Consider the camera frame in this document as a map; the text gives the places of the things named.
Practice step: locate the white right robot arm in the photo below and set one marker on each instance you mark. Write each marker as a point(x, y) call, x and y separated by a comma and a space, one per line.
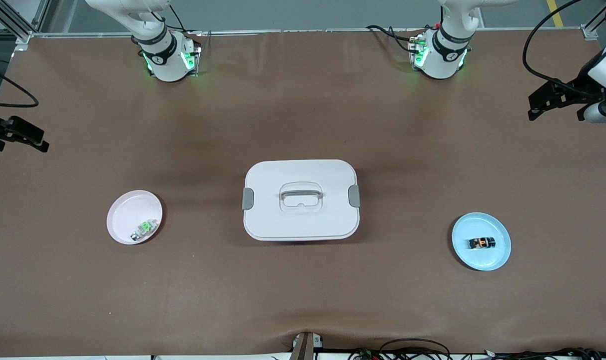
point(165, 65)

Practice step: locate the orange and black switch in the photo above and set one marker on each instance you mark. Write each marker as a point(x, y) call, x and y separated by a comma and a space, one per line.
point(481, 243)

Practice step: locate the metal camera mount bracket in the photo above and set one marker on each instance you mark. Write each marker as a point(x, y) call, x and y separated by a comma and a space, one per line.
point(302, 350)

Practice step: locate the aluminium frame profile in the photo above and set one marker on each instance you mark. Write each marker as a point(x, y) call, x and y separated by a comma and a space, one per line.
point(590, 31)
point(13, 22)

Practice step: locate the gray box latch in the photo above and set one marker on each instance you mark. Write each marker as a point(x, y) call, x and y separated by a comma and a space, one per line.
point(248, 199)
point(354, 196)

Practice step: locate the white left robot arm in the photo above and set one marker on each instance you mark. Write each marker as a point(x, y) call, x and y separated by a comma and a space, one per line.
point(440, 60)

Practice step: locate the metal table edge rail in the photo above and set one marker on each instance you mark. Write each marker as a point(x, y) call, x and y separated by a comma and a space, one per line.
point(302, 31)

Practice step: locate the brown table mat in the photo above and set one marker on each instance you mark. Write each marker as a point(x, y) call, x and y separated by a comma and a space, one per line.
point(302, 290)

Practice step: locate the white lidded storage box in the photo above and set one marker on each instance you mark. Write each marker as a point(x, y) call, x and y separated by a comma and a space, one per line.
point(302, 222)

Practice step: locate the light blue round plate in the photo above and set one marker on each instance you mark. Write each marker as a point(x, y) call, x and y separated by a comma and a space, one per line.
point(482, 260)

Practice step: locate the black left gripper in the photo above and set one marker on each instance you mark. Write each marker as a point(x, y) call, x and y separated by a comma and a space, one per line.
point(571, 94)

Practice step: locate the pink round plate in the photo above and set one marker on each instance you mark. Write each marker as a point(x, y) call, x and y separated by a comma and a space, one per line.
point(128, 202)

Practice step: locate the green and clear switch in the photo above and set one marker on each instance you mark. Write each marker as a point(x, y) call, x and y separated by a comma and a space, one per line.
point(144, 229)

